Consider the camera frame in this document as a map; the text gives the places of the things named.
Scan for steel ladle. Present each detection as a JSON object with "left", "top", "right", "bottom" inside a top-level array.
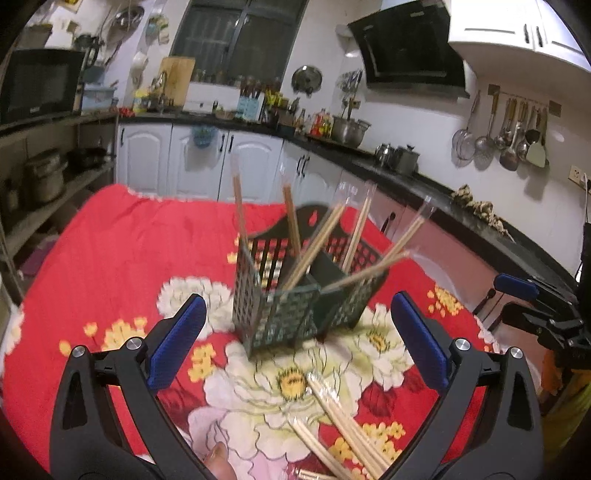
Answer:
[{"left": 499, "top": 99, "right": 522, "bottom": 171}]

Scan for cardboard box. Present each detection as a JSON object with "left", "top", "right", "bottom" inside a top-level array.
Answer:
[{"left": 21, "top": 23, "right": 54, "bottom": 47}]

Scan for white wall cupboard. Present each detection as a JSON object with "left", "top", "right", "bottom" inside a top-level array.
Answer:
[{"left": 448, "top": 0, "right": 591, "bottom": 72}]

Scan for blue plastic box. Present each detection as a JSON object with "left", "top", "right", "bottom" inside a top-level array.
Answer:
[{"left": 82, "top": 85, "right": 116, "bottom": 114}]

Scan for stacked pots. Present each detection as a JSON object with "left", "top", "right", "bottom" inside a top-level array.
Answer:
[{"left": 25, "top": 150, "right": 68, "bottom": 204}]

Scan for condiment bottles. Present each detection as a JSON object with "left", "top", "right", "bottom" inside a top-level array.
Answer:
[{"left": 310, "top": 108, "right": 334, "bottom": 138}]

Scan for person's right hand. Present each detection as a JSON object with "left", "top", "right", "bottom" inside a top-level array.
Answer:
[{"left": 541, "top": 351, "right": 571, "bottom": 403}]

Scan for pile of wooden chopsticks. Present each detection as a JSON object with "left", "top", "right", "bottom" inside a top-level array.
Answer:
[{"left": 288, "top": 374, "right": 393, "bottom": 480}]

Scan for black kitchen countertop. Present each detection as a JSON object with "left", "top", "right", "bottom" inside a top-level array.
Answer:
[{"left": 115, "top": 113, "right": 578, "bottom": 287}]

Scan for wooden cutting board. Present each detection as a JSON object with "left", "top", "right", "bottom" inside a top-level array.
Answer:
[{"left": 159, "top": 56, "right": 195, "bottom": 109}]

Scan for metal shelf rack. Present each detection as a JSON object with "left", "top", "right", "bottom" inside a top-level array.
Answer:
[{"left": 0, "top": 111, "right": 118, "bottom": 296}]

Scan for black range hood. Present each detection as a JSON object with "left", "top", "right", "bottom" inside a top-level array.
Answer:
[{"left": 347, "top": 0, "right": 469, "bottom": 97}]

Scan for pale green spatula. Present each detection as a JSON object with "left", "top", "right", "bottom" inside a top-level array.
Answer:
[{"left": 526, "top": 108, "right": 550, "bottom": 168}]

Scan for white countertop appliance box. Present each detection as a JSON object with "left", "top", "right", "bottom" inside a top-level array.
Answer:
[{"left": 183, "top": 82, "right": 243, "bottom": 114}]

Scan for black wok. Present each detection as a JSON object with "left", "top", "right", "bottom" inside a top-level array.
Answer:
[{"left": 69, "top": 147, "right": 112, "bottom": 169}]

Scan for steel skimmer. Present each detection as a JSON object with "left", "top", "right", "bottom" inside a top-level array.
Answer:
[{"left": 475, "top": 92, "right": 499, "bottom": 155}]

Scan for black chair frame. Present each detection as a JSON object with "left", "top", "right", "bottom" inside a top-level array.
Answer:
[{"left": 473, "top": 286, "right": 498, "bottom": 320}]

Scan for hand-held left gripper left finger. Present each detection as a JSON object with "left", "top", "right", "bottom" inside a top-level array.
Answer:
[{"left": 48, "top": 294, "right": 207, "bottom": 480}]

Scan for dark blender jug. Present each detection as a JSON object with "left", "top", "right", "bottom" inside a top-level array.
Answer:
[{"left": 76, "top": 34, "right": 100, "bottom": 70}]

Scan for steel pot lid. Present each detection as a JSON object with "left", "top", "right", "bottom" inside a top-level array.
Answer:
[{"left": 291, "top": 65, "right": 322, "bottom": 95}]

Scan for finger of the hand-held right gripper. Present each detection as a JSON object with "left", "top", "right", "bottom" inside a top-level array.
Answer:
[
  {"left": 495, "top": 274, "right": 578, "bottom": 308},
  {"left": 501, "top": 302, "right": 583, "bottom": 337}
]

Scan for person's left hand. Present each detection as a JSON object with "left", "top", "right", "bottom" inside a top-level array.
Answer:
[{"left": 204, "top": 440, "right": 238, "bottom": 480}]

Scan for black microwave oven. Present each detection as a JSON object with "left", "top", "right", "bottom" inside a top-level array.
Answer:
[{"left": 0, "top": 48, "right": 86, "bottom": 125}]

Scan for ginger roots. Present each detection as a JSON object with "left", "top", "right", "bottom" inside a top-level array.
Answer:
[{"left": 451, "top": 185, "right": 515, "bottom": 238}]

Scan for red floral tablecloth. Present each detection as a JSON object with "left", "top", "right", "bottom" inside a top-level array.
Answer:
[{"left": 0, "top": 184, "right": 541, "bottom": 480}]

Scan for blue knife block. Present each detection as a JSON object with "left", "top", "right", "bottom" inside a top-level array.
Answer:
[{"left": 237, "top": 90, "right": 265, "bottom": 121}]

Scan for wall utensil rail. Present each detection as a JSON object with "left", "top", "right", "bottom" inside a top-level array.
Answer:
[{"left": 488, "top": 84, "right": 561, "bottom": 116}]

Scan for chopsticks standing in basket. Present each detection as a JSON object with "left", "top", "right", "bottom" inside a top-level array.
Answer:
[{"left": 115, "top": 122, "right": 490, "bottom": 301}]

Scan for blue hanging basket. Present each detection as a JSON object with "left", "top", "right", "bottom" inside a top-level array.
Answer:
[{"left": 191, "top": 126, "right": 218, "bottom": 148}]

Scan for dark green utensil holder basket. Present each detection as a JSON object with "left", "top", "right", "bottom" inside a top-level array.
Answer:
[{"left": 231, "top": 204, "right": 390, "bottom": 358}]

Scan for steel pot with lid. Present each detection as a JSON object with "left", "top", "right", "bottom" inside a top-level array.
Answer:
[{"left": 392, "top": 144, "right": 420, "bottom": 175}]

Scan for dark kitchen window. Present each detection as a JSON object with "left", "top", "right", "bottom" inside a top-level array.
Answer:
[{"left": 170, "top": 0, "right": 309, "bottom": 88}]

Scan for steel bowl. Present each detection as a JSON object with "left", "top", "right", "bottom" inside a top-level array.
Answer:
[{"left": 113, "top": 6, "right": 145, "bottom": 28}]

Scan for large steel pot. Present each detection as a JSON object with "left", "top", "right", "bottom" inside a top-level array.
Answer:
[{"left": 331, "top": 115, "right": 371, "bottom": 145}]

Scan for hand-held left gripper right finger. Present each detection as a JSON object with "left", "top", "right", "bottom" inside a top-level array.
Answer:
[{"left": 383, "top": 292, "right": 546, "bottom": 480}]

